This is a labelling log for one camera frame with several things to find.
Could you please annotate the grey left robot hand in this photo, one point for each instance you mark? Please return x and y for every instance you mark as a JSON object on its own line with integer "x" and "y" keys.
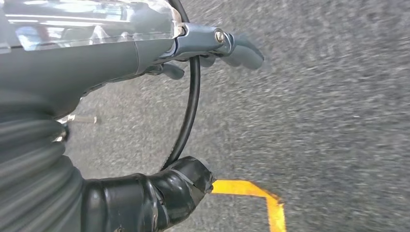
{"x": 64, "y": 64}

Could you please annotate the yellow floor tape marking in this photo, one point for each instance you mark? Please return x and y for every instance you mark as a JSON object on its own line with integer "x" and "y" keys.
{"x": 275, "y": 208}

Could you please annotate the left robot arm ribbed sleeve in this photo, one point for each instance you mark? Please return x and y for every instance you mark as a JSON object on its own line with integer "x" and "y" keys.
{"x": 29, "y": 179}

